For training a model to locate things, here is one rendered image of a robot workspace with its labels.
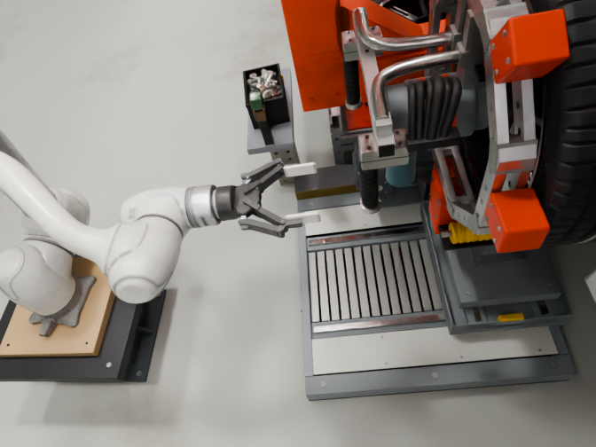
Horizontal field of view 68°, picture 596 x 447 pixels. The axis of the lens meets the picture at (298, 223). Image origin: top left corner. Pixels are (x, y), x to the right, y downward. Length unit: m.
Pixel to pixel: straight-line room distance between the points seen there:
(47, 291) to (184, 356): 0.55
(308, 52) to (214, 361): 1.12
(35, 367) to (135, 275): 0.92
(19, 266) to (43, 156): 1.44
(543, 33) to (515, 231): 0.31
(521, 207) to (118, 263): 0.71
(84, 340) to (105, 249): 0.75
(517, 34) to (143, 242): 0.69
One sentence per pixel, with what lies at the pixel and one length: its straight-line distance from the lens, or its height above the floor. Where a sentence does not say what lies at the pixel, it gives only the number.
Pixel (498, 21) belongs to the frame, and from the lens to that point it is 0.82.
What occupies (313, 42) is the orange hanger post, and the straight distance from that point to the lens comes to 1.41.
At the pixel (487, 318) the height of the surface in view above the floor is 0.15.
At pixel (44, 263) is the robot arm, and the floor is 0.55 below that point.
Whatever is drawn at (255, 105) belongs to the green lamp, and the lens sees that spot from 1.46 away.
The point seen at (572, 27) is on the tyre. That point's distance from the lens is 0.80.
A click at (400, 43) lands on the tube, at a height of 1.01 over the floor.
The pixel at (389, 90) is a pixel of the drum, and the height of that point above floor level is 0.91.
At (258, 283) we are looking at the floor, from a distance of 1.80.
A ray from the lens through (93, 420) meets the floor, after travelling 1.88.
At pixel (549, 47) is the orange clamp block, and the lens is 0.74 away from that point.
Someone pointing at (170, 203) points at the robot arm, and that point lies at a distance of 0.94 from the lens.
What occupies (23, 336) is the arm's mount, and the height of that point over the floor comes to 0.33.
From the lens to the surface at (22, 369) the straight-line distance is 1.72.
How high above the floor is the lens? 1.55
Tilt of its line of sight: 54 degrees down
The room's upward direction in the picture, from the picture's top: 17 degrees counter-clockwise
